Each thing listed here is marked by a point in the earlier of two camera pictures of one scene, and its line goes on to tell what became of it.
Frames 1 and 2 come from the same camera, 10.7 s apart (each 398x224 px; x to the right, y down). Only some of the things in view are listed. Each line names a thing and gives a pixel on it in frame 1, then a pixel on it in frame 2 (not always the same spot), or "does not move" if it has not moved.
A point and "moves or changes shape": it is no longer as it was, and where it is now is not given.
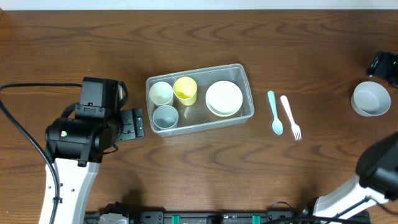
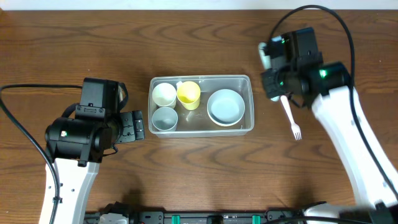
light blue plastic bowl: x=370 y=99 -> x=225 y=107
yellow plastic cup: x=185 y=89 moves or changes shape
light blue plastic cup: x=165 y=117 does not move
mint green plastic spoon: x=277 y=126 -> x=267 y=63
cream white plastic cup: x=161 y=93 moves or changes shape
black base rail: x=303 y=215 does not move
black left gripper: x=131 y=123 does not move
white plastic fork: x=295 y=128 does not move
